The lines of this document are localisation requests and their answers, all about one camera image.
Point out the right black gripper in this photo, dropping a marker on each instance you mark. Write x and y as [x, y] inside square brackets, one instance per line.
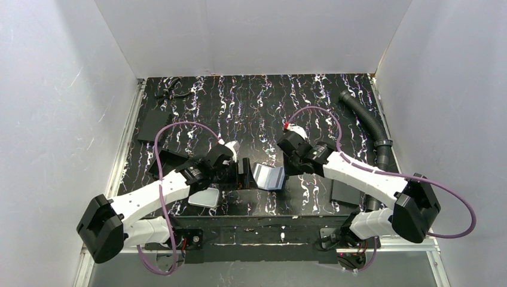
[286, 165]

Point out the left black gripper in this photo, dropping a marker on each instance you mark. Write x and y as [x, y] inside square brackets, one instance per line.
[241, 174]

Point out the white card stack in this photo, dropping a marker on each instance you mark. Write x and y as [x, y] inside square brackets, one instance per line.
[207, 198]

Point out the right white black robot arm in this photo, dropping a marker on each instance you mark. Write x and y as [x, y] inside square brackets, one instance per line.
[410, 208]

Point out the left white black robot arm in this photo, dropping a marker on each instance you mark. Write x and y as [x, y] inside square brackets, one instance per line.
[146, 198]

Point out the dark grey flat box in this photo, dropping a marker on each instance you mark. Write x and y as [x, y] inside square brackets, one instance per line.
[345, 194]
[153, 122]

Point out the black open tray box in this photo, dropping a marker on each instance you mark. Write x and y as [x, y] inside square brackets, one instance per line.
[169, 160]

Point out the dark grey left flat box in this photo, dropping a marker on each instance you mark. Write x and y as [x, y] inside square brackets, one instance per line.
[153, 122]

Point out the black pliers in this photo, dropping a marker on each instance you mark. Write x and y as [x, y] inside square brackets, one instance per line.
[168, 93]

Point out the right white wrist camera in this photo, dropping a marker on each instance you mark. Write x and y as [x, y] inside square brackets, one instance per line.
[289, 127]

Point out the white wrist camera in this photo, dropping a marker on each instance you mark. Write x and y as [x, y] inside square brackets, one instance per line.
[233, 146]
[289, 127]

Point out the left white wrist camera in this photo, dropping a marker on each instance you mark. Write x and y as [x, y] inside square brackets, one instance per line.
[233, 146]

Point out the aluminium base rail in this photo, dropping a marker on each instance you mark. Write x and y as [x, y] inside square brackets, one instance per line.
[224, 238]

